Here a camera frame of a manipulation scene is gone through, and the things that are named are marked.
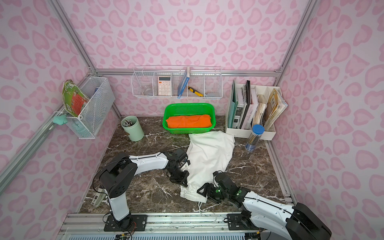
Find teal folder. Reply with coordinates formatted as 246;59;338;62
227;81;238;128

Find white desktop file organizer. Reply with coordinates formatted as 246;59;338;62
226;81;287;141

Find clear tube with blue cap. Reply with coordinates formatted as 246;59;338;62
245;125;265;152

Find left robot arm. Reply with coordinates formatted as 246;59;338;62
96;148;189;229

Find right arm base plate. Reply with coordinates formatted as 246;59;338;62
224;213;257;231

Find orange folded cloth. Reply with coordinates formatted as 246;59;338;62
166;115;212;129

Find green pen cup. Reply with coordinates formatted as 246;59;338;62
121;116;144;142

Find green plastic basket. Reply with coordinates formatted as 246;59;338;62
163;103;216;134

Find white mesh wall basket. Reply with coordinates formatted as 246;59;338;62
65;77;115;139

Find black binder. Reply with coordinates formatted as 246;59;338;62
240;80;251;129

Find grey stapler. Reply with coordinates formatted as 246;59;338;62
91;188;106;208

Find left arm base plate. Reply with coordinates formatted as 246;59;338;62
104;214;148;233

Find white shorts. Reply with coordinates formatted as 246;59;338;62
180;131;235;203

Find green red snack bag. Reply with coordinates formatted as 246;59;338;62
62;80;90;117

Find yellow utility knife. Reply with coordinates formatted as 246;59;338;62
188;87;204;97

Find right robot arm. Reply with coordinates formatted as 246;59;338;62
197;171;332;240

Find white pink calculator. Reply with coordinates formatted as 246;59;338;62
158;76;172;96

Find brown paper envelopes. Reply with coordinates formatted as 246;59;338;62
263;89;289;131

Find mint green wall hook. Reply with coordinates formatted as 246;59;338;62
53;115;68;126

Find blue book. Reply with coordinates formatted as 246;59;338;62
177;67;190;97

